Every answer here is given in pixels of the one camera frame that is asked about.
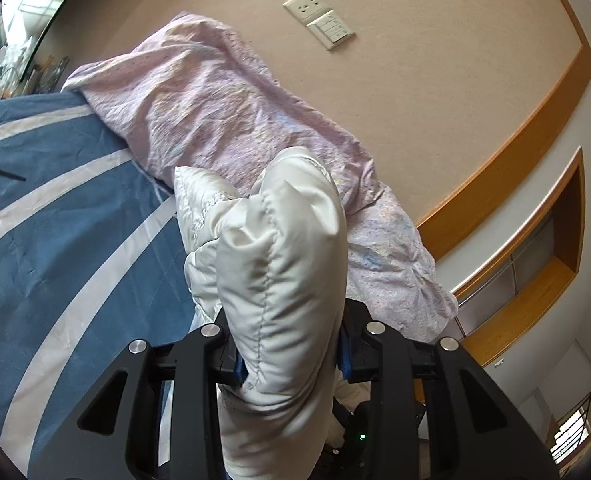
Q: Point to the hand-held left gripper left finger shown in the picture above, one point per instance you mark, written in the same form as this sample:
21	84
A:
185	385

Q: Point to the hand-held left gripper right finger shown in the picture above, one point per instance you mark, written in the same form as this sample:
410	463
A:
400	385

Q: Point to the frosted glass wardrobe doors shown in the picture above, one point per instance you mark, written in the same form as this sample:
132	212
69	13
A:
530	265

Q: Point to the window with white bars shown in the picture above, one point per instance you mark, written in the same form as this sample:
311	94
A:
575	430

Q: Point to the blue white striped bed sheet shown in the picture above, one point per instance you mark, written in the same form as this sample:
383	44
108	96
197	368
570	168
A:
50	220

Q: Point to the pink floral quilt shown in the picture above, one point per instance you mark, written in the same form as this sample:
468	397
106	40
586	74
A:
215	110

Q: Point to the small white wall outlet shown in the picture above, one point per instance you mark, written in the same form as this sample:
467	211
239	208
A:
500	361

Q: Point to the wooden wall panel trim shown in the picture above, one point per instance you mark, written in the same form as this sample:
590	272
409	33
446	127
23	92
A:
525	135

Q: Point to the white wall switch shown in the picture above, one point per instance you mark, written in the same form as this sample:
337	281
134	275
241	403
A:
331	30

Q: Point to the white wall socket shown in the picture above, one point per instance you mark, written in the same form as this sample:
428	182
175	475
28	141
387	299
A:
306	7

